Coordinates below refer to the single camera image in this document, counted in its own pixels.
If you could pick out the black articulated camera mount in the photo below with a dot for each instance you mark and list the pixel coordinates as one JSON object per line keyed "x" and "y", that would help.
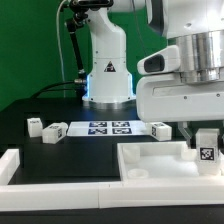
{"x": 80, "y": 8}

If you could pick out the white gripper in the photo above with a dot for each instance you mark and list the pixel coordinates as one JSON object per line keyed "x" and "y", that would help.
{"x": 180, "y": 84}

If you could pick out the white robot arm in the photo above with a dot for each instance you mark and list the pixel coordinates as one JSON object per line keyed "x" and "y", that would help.
{"x": 186, "y": 23}

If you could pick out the white square tabletop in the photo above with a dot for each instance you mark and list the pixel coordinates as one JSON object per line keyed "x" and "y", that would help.
{"x": 157, "y": 160}

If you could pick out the white marker tag sheet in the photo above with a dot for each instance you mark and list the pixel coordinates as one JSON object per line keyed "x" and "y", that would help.
{"x": 106, "y": 128}

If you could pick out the white U-shaped obstacle fence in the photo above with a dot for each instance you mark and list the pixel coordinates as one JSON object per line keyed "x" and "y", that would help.
{"x": 150, "y": 192}

